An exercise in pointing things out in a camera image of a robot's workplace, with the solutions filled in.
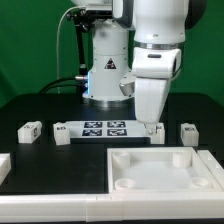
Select white square table top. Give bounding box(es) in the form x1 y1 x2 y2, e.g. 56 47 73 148
107 147 224 202

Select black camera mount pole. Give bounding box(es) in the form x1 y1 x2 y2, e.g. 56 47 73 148
66 9 94 82

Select white front wall rail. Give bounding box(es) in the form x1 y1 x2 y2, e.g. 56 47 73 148
0 192 224 223

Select white right wall piece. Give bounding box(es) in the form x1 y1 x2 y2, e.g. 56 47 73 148
198 150 224 189

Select grey cable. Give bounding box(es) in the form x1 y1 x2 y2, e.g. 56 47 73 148
55 4 87 94

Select black cables at base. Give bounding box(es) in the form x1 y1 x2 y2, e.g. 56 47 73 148
38 75 88 95

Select white left wall piece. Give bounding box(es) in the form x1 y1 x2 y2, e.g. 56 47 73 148
0 153 11 185

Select white wall piece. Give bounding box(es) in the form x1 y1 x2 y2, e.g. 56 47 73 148
198 150 224 189
0 153 11 185

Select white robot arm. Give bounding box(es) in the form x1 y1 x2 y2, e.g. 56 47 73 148
71 0 207 135

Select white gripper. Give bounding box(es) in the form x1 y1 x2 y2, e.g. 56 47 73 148
132 47 182 135

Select white marker base plate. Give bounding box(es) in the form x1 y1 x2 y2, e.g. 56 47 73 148
66 120 146 139

